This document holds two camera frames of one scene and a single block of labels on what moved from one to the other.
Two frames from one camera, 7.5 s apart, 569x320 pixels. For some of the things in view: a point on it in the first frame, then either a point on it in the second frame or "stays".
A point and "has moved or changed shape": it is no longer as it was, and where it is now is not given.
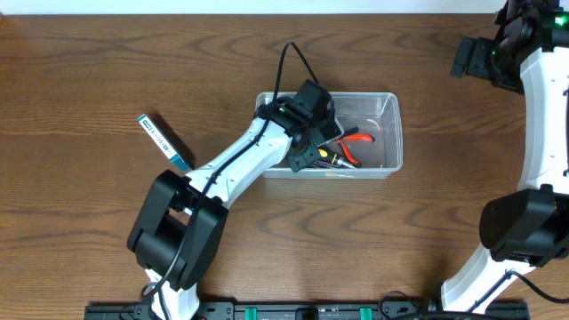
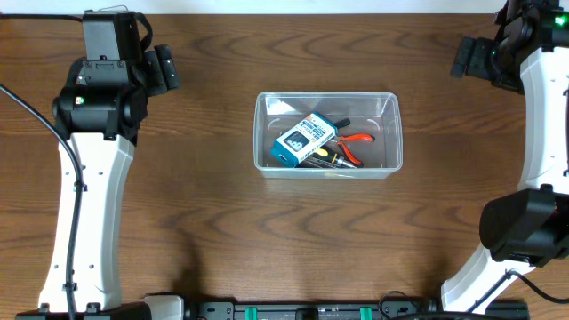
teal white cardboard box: (164, 143) has moved or changed shape
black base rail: (310, 310) stays
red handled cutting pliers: (354, 137) stays
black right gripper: (478, 64) stays
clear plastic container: (379, 114) stays
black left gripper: (300, 160) to (155, 80)
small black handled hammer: (353, 131) to (342, 123)
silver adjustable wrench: (322, 164) stays
